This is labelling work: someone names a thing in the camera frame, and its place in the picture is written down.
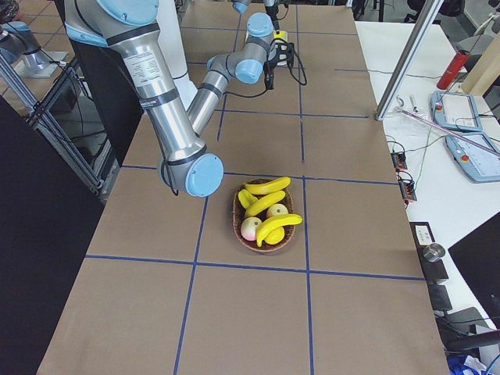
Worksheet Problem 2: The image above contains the white bear tray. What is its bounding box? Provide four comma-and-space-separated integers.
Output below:
245, 31, 288, 48

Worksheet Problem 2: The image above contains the yellow banana moved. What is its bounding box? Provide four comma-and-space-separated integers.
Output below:
273, 30, 288, 41
244, 177, 291, 195

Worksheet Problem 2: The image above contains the yellow banana basket edge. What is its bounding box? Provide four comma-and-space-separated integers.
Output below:
256, 213, 302, 247

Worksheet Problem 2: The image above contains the yellow banana in basket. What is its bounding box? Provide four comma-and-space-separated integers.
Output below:
245, 190, 286, 218

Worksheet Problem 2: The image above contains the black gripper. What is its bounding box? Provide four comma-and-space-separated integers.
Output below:
263, 41, 295, 91

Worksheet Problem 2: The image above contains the teach pendant near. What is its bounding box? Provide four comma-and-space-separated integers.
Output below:
445, 132, 499, 183

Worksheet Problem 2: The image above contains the brown wicker basket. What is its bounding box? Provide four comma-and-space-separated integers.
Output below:
231, 177, 302, 254

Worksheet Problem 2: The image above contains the aluminium frame post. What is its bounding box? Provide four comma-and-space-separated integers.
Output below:
375, 0, 444, 121

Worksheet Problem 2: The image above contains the black monitor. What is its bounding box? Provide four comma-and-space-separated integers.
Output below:
449, 213, 499, 317

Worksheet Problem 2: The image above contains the small metal cup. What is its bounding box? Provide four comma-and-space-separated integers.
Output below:
422, 242, 446, 263

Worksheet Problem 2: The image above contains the red bottle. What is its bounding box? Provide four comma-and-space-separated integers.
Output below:
437, 50, 470, 90

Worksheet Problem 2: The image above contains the teach pendant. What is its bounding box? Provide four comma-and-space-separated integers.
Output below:
430, 91, 483, 132
445, 132, 499, 183

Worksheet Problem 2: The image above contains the pink white peach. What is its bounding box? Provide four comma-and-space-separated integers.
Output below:
240, 216, 262, 241

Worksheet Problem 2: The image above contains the yellow starfruit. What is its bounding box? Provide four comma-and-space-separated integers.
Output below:
237, 189, 258, 209

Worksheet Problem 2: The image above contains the teach pendant far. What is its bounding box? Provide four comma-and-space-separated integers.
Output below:
430, 91, 483, 132

